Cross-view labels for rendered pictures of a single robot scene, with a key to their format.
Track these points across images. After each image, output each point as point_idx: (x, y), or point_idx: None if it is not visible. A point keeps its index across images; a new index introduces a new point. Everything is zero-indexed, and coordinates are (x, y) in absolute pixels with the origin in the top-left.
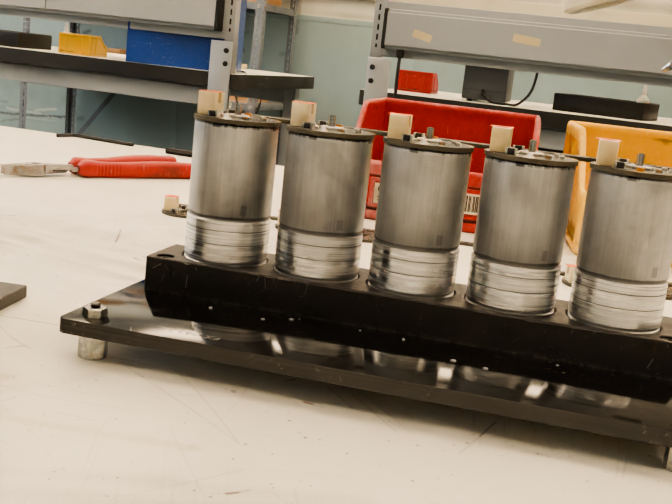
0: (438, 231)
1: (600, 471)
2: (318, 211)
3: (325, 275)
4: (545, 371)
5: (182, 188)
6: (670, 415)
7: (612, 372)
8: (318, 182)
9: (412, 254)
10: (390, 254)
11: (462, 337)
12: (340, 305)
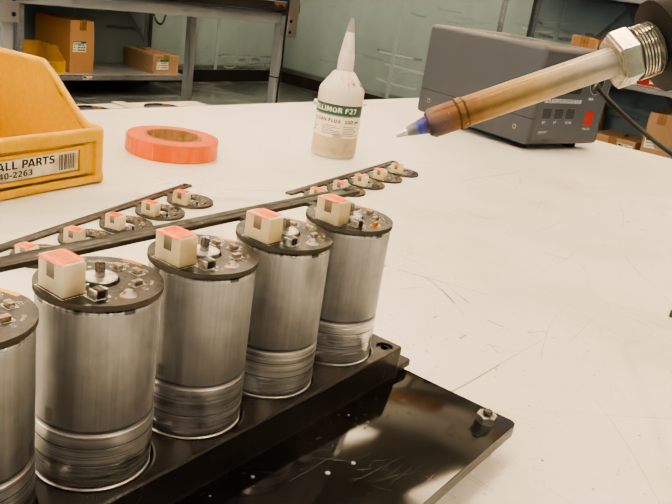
0: (246, 349)
1: (482, 495)
2: (139, 396)
3: (146, 460)
4: (363, 430)
5: None
6: (468, 419)
7: (369, 395)
8: (139, 363)
9: (233, 386)
10: (211, 398)
11: (279, 437)
12: (177, 483)
